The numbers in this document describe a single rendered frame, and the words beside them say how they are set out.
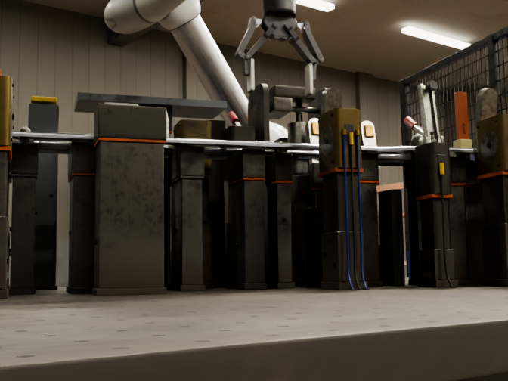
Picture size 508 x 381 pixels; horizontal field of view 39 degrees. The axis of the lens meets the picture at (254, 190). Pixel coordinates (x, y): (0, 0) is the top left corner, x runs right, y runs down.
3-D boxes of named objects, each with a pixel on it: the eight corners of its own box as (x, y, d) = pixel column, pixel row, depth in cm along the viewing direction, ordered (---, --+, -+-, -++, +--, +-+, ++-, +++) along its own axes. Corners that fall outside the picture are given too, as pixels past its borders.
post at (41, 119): (23, 290, 164) (27, 103, 169) (23, 289, 171) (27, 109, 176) (57, 289, 166) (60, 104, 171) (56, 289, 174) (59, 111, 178)
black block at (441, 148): (444, 289, 137) (437, 139, 140) (416, 289, 146) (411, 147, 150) (467, 289, 139) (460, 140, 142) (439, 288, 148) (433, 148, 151)
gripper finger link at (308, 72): (304, 66, 161) (307, 66, 161) (305, 97, 160) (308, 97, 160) (309, 63, 158) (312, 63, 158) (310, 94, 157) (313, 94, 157)
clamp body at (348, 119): (344, 292, 129) (339, 103, 133) (318, 291, 140) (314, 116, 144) (376, 292, 131) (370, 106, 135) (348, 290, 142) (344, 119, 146)
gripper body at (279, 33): (290, 7, 164) (291, 46, 163) (255, 3, 161) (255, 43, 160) (302, -5, 157) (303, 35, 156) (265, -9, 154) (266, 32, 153)
